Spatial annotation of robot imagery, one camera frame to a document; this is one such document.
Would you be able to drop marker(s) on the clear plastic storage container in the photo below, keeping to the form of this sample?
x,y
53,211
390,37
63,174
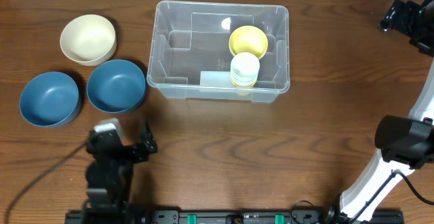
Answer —
x,y
190,56

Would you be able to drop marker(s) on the pink cup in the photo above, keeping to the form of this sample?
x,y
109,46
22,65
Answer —
x,y
242,81

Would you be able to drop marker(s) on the cream cup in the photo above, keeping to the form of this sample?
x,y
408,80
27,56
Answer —
x,y
245,64

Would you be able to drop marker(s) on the light blue cup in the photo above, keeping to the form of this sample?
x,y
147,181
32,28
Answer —
x,y
244,78

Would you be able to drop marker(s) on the yellow small bowl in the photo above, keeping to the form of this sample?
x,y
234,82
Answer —
x,y
249,39

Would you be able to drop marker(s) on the cream large bowl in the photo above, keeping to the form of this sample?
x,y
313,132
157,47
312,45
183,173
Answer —
x,y
89,40

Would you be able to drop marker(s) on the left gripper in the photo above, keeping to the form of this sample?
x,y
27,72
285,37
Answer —
x,y
134,152

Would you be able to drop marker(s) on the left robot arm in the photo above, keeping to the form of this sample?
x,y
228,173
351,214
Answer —
x,y
109,177

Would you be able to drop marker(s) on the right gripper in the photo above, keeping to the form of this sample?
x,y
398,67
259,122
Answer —
x,y
398,12

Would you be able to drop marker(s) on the blue bowl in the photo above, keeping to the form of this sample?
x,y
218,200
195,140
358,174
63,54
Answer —
x,y
116,86
50,99

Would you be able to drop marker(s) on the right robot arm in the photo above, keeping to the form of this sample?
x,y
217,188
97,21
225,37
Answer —
x,y
403,144

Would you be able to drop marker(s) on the yellow cup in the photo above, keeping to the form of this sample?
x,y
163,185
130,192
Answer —
x,y
244,91
244,85

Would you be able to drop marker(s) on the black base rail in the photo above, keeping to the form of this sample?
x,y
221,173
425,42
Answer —
x,y
175,217

